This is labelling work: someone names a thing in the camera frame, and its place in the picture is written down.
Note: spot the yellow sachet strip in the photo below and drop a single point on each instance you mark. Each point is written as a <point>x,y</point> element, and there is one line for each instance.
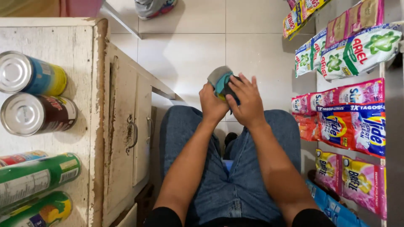
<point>298,20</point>

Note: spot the person's left fingers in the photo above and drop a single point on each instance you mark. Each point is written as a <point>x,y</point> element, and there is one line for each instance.
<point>208,92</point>

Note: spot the white display rack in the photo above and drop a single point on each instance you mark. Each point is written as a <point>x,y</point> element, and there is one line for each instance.
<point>394,132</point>

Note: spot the green label tin can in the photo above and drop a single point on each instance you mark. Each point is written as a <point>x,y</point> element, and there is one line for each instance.
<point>38,179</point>

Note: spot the blue and yellow tin can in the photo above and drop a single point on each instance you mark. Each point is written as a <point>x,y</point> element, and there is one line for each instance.
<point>31,74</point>

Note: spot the person's left hand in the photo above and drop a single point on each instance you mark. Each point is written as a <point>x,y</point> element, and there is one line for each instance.
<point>212,105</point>

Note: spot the orange sachet strip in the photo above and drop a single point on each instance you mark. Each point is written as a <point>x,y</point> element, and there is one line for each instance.
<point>306,127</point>

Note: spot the pink detergent sachet strip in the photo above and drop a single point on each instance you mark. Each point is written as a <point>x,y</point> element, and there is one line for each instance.
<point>344,94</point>

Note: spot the blue plastic stool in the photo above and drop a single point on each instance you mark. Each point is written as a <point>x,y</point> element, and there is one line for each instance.
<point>228,166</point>

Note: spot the person's right hand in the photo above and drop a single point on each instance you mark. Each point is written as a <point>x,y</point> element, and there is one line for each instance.
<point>251,104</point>

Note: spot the person's blue jeans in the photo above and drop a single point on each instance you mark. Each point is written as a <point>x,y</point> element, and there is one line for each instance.
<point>243,189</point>

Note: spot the large white green detergent sachets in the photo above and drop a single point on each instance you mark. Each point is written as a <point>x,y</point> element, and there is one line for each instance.
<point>356,55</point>

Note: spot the blue sachet strip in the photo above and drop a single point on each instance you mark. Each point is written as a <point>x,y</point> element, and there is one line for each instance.
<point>331,208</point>

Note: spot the green and yellow tin can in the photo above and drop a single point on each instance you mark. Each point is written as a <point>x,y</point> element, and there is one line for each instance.
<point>41,211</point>

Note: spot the grey and teal cloth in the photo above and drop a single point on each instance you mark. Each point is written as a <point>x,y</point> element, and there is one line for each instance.
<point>221,78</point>

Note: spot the small white green detergent sachets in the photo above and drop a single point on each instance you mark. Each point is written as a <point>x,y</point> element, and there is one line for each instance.
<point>307,56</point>

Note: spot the orange and blue detergent packets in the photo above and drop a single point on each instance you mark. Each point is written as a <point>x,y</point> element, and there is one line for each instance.
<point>353,129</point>

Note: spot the person's black shoe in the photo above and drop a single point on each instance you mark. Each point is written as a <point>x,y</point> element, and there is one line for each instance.
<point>230,138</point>

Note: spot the brown label tin can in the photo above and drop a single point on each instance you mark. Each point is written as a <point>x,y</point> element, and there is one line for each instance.
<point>38,113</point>

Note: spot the person's black shirt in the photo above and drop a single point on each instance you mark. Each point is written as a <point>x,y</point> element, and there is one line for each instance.
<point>161,219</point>

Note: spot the pink and brown sachet strip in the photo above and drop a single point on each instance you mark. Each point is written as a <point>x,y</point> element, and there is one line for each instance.
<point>355,20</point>

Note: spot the pink and yellow detergent sachet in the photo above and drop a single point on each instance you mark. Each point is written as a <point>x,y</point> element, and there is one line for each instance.
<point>364,184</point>
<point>328,170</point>

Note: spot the worn white wooden cabinet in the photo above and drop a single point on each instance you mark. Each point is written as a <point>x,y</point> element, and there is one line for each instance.
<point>120,104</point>

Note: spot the red label tin can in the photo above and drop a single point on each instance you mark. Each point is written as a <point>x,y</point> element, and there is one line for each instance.
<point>22,157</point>

